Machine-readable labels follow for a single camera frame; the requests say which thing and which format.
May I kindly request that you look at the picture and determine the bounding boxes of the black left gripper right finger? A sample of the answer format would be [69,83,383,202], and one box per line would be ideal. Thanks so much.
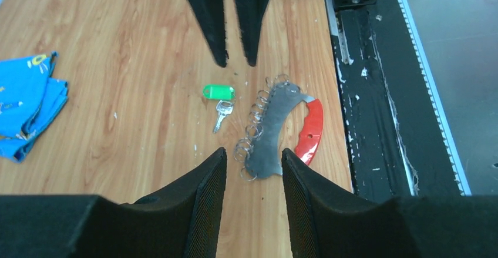
[281,149,497,257]

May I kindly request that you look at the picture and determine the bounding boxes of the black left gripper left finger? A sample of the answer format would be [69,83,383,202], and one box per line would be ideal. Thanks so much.
[1,148,227,257]

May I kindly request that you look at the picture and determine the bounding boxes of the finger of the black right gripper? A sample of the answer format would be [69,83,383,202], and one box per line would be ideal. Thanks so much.
[234,0,270,66]
[187,0,228,68]

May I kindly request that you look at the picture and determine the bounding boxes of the metal keyring plate with spring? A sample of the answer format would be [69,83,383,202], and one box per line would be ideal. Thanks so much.
[233,74,324,182]

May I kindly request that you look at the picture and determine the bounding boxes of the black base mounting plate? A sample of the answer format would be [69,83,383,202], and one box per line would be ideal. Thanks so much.
[325,0,472,202]

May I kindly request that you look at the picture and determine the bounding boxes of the blue folded cloth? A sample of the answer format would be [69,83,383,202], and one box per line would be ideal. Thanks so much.
[1,51,68,162]

